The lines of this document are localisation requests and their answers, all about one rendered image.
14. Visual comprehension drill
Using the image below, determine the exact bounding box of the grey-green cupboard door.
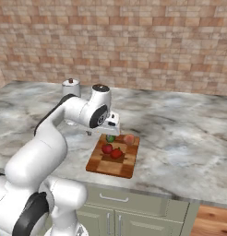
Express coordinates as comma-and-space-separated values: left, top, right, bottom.
76, 207, 115, 236
113, 209, 189, 236

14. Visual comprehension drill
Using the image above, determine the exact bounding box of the red tomato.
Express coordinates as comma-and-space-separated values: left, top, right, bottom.
102, 143, 114, 155

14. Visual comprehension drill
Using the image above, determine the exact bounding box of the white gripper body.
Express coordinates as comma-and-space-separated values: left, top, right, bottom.
89, 121, 122, 136

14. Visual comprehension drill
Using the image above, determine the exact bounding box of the wooden cutting board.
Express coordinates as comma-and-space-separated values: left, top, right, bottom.
85, 133, 141, 180

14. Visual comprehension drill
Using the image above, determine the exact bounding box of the silver drawer handle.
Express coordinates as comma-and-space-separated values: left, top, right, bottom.
99, 193, 130, 204

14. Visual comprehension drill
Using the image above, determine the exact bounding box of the grey-green drawer front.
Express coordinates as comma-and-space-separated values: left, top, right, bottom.
83, 185, 171, 218

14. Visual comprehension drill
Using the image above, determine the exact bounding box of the white jar with brown knob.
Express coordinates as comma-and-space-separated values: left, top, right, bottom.
62, 77, 81, 99

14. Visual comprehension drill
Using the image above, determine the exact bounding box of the red bell pepper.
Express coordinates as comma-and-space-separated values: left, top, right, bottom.
110, 147, 124, 160

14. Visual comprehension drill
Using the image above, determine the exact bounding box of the silver cupboard door handle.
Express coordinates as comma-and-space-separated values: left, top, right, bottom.
117, 214, 123, 236
106, 212, 112, 236

